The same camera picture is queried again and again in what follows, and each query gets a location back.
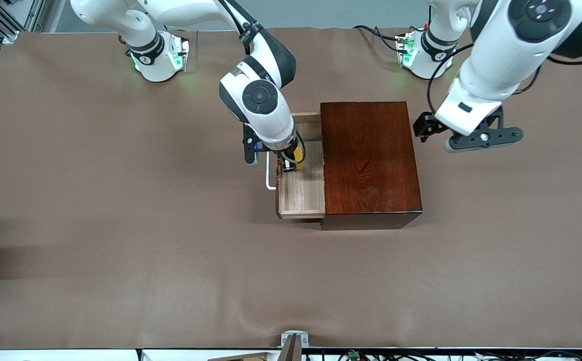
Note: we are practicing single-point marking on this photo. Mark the silver metal clamp bracket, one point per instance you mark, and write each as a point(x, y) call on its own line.
point(305, 338)

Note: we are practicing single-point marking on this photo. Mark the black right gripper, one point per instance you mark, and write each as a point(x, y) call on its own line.
point(288, 155)

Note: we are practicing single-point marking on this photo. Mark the dark brown wooden cabinet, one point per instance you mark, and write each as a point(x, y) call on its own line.
point(371, 160)

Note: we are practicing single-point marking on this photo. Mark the yellow wooden block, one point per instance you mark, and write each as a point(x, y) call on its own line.
point(297, 154)

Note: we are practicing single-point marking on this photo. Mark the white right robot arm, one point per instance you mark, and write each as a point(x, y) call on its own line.
point(265, 120)

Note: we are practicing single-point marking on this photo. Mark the aluminium frame profile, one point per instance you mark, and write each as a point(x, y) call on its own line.
point(0, 27)

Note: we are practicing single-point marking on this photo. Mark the grey metal strut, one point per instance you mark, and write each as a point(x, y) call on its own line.
point(292, 351)

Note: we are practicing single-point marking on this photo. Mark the brown table mat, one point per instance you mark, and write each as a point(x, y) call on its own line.
point(170, 276)

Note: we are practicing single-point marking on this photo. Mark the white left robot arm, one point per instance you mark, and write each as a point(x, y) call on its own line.
point(496, 55)

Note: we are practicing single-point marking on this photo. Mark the tan wooden board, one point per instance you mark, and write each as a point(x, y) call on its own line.
point(240, 357)

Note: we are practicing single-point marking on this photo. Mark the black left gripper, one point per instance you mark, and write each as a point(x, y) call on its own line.
point(424, 124)

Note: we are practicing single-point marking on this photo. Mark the green terminal connector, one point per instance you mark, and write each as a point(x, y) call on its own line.
point(354, 354)

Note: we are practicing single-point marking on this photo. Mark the light wooden drawer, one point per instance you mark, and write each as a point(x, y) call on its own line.
point(301, 195)

